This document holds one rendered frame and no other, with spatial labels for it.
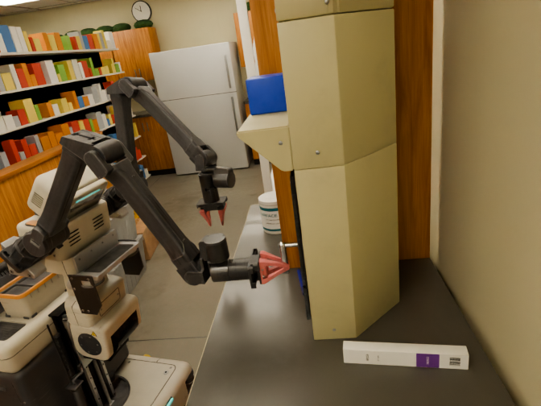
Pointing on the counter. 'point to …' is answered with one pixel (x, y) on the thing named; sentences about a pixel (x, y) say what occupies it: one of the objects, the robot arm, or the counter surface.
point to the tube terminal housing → (344, 163)
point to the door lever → (285, 250)
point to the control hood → (269, 138)
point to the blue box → (266, 93)
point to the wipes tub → (270, 213)
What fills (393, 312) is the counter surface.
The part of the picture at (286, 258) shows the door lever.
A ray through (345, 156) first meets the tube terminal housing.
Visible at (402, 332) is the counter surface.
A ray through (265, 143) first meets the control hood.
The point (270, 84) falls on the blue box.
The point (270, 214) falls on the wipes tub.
